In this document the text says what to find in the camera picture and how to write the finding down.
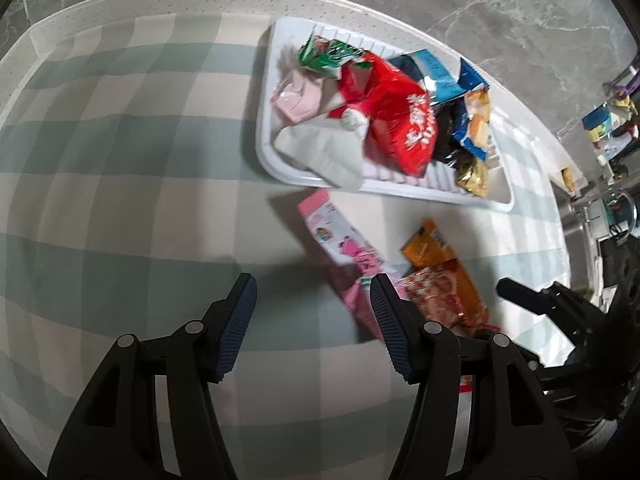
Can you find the green snack packet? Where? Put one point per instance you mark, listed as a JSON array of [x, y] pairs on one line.
[[325, 57]]

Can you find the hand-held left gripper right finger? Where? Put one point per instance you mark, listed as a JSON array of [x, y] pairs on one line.
[[390, 325]]

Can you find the steel sink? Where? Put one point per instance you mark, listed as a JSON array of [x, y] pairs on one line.
[[580, 240]]

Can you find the black snack packet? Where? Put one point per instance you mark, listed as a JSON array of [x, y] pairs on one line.
[[447, 140]]

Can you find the green white checked tablecloth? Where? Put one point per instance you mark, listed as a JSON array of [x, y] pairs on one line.
[[125, 185]]

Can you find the gold snack packet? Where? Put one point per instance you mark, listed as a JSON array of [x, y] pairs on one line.
[[472, 177]]

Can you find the red white patterned packet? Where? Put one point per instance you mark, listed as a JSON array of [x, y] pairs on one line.
[[435, 295]]

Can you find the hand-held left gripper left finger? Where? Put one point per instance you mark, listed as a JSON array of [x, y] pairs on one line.
[[235, 330]]

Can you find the plain white packet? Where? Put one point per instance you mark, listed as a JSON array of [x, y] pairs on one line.
[[320, 150]]

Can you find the blue packet with yellow print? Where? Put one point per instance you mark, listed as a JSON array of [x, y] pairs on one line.
[[475, 120]]

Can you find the large red snack bag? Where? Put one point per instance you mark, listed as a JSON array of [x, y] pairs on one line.
[[400, 115]]

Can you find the small pink packet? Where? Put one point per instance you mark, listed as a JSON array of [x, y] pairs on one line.
[[300, 97]]

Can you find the small yellow object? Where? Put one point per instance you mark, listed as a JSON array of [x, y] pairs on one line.
[[569, 180]]

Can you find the orange snack packet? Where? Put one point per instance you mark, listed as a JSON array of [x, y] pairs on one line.
[[425, 250]]

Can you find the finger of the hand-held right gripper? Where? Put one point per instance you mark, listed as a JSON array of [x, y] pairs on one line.
[[520, 295], [547, 377]]

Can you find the light blue snack packet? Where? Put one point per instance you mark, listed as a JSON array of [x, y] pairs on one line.
[[430, 72]]

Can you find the white plastic tray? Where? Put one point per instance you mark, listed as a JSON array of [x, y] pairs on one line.
[[450, 191]]

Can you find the blue yellow box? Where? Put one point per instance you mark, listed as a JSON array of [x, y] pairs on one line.
[[600, 125]]

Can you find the long pink snack packet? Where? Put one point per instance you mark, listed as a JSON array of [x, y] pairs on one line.
[[345, 245]]

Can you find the purple object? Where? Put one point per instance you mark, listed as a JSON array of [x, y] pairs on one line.
[[625, 82]]

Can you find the red foil snack packet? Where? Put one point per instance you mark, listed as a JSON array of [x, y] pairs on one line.
[[482, 329]]

